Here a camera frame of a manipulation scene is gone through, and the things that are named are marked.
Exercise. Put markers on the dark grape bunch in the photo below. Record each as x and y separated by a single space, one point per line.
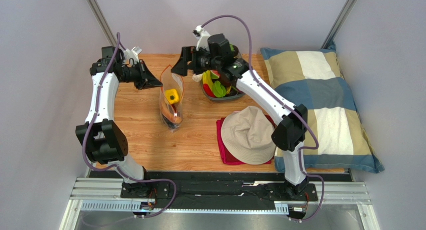
171 124

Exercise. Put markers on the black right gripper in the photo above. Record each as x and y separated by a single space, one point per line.
192 60

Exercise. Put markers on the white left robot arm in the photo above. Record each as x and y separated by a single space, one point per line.
104 144

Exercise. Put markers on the plaid pillow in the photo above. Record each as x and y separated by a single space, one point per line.
314 79

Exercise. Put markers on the aluminium corner post left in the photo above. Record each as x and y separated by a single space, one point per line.
98 13

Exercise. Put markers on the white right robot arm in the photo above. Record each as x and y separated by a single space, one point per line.
290 120

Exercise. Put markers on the red chili pepper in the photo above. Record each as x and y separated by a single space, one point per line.
208 91

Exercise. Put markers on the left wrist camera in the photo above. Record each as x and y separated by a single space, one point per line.
131 56

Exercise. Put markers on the magenta folded cloth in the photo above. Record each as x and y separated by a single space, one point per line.
226 156

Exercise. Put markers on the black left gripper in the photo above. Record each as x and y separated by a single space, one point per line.
148 80

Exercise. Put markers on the yellow bell pepper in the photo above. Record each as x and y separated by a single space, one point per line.
172 96

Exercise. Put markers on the green star fruit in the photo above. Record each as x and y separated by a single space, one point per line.
219 90

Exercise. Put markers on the aluminium corner post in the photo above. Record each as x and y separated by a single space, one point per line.
344 13
98 13

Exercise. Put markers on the green leek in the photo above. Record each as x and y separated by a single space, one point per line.
198 78

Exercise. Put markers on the beige bucket hat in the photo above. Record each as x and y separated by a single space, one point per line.
247 134

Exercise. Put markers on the watermelon slice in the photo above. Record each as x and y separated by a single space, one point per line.
214 75

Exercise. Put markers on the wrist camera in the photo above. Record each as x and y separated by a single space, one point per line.
202 37
131 56

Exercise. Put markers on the aluminium corner post right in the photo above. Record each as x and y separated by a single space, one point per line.
344 13

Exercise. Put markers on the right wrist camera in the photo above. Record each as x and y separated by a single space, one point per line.
202 37

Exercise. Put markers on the clear zip top bag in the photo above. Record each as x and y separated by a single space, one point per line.
170 81

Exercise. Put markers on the orange carrot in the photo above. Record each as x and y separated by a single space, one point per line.
170 113

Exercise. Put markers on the grey food basin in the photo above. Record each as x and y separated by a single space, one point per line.
219 68

